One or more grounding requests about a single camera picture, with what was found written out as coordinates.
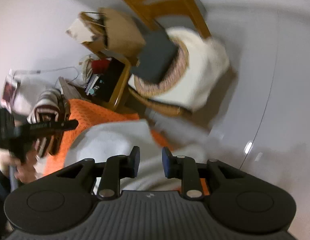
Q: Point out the red item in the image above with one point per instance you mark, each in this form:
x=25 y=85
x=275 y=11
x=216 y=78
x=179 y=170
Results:
x=101 y=65

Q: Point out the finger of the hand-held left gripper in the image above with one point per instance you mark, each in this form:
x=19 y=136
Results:
x=52 y=126

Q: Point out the white turtleneck sweater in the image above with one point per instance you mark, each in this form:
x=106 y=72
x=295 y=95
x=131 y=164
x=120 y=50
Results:
x=107 y=140

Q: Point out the orange patterned mat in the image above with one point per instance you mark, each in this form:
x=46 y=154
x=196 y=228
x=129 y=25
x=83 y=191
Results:
x=95 y=115

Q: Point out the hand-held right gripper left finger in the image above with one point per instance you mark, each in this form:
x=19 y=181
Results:
x=135 y=162

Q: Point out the wooden chair with paper bag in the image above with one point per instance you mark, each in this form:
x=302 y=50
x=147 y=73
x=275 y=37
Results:
x=120 y=90

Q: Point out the white cushion with pink trim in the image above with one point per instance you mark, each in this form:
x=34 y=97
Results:
x=202 y=65

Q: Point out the wooden chair with cushion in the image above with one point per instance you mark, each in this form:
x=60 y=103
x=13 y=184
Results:
x=165 y=5

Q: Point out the dark grey box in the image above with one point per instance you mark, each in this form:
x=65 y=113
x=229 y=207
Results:
x=155 y=55

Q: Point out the brown patterned folded garment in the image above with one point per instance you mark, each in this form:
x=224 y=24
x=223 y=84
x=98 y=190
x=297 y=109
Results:
x=60 y=110

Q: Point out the striped folded sweater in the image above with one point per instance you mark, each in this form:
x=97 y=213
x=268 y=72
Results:
x=44 y=100

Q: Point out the person's left hand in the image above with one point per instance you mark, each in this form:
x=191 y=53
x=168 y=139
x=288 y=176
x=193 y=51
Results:
x=27 y=172

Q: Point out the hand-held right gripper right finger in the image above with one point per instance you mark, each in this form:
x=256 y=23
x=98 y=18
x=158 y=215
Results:
x=167 y=163

